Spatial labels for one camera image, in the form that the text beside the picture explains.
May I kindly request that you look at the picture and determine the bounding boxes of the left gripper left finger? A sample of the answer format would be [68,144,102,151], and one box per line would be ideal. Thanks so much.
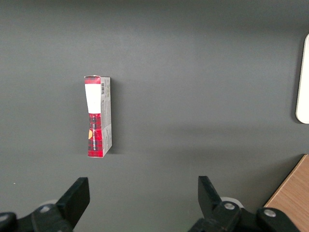
[31,177,91,232]

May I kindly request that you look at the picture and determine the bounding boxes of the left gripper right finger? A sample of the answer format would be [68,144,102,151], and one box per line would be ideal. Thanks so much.
[190,175,256,232]

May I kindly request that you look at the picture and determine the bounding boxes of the wooden drawer cabinet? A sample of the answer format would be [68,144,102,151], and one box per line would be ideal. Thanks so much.
[263,154,309,232]

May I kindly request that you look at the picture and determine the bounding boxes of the red plaid cardboard box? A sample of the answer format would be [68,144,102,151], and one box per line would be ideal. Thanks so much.
[84,75,113,159]

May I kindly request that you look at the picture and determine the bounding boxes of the beige rectangular tray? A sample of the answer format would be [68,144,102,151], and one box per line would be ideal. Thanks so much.
[295,33,309,125]

